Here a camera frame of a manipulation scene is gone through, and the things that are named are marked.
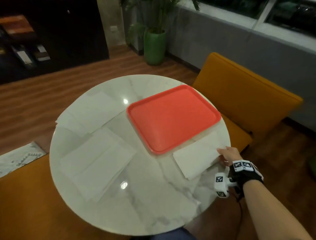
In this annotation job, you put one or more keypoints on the orange plastic tray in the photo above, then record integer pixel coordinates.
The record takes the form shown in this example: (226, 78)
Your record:
(172, 118)

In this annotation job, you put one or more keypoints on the person's right forearm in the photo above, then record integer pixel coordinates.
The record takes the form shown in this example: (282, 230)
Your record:
(271, 212)

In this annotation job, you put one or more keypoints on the person's right hand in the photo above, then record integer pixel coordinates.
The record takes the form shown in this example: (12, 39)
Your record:
(229, 155)

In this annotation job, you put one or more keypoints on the green plant pot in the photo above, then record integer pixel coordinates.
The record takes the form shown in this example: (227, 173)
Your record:
(154, 48)

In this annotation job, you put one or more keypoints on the white wall outlet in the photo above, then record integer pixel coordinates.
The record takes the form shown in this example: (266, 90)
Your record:
(113, 28)

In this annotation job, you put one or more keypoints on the dark binder with white label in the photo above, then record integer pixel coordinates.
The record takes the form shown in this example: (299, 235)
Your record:
(42, 53)
(24, 57)

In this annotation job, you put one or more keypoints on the spread white napkins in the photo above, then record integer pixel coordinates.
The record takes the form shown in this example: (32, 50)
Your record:
(195, 160)
(93, 158)

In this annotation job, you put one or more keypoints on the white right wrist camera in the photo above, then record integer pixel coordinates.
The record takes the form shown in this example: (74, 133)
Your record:
(221, 185)

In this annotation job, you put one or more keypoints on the black display bookshelf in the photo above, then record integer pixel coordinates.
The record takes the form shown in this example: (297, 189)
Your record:
(74, 37)

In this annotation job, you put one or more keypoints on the dark glass window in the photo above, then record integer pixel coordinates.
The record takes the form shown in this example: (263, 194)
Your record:
(291, 14)

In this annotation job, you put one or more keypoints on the pale patterned rug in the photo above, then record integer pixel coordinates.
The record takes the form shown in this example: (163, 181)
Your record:
(19, 158)

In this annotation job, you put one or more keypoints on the black right wristband with markers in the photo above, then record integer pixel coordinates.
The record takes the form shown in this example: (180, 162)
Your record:
(247, 175)

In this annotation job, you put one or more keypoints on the person's blue jeans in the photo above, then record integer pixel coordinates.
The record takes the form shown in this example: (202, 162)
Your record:
(170, 235)

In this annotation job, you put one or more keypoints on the mustard yellow upholstered chair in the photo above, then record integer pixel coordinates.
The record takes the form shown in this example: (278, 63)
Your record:
(242, 99)
(24, 210)

